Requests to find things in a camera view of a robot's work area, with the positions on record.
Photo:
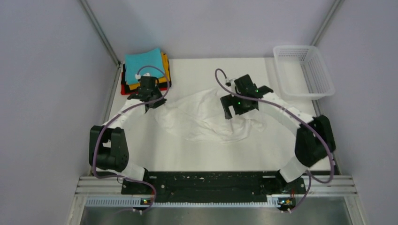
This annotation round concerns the folded cyan t shirt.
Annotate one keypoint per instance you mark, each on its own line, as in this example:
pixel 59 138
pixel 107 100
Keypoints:
pixel 133 62

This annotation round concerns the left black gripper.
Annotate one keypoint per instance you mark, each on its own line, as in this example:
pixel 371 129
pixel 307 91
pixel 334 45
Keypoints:
pixel 158 103

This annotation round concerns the white t shirt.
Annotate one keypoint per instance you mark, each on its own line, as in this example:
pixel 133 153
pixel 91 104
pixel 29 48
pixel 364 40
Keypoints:
pixel 200 117

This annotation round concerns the white slotted cable duct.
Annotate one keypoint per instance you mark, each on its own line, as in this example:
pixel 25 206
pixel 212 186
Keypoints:
pixel 140 202

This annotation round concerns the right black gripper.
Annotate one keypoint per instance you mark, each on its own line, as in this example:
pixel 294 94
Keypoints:
pixel 229 101

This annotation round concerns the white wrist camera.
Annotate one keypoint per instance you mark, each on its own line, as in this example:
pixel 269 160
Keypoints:
pixel 230 82
pixel 139 76

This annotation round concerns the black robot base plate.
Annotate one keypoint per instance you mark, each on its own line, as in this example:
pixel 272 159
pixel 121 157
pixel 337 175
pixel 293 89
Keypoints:
pixel 218 187

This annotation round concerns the aluminium frame rail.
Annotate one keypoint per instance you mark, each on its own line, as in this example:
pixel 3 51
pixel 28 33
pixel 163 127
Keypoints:
pixel 340 186

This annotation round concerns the folded red t shirt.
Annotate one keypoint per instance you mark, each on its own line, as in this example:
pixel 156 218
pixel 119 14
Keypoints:
pixel 129 89

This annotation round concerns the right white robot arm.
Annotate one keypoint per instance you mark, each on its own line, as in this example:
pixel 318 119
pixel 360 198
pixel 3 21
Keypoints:
pixel 314 137

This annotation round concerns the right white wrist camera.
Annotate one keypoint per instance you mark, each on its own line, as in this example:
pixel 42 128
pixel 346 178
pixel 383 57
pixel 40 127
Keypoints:
pixel 230 82

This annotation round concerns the folded black t shirt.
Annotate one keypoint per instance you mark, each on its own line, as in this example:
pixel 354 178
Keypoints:
pixel 162 81

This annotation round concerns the white plastic basket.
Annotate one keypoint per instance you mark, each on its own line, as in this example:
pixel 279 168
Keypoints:
pixel 302 73

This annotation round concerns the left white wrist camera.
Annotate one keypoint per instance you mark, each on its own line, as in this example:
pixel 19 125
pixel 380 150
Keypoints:
pixel 139 76

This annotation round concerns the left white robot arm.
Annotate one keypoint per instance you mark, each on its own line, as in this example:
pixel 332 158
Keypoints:
pixel 109 153

